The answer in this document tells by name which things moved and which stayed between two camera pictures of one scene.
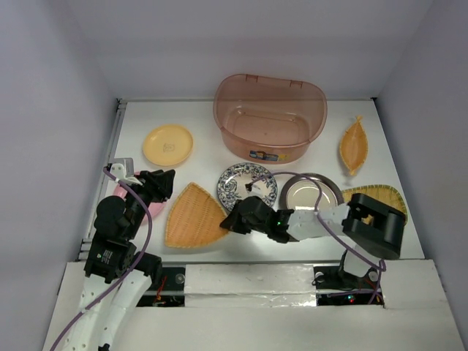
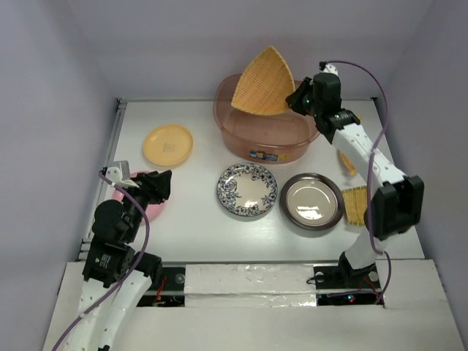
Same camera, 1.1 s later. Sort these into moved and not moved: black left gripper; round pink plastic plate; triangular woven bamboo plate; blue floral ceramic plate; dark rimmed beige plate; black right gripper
Moved: black right gripper; triangular woven bamboo plate
Not moved: dark rimmed beige plate; round pink plastic plate; black left gripper; blue floral ceramic plate
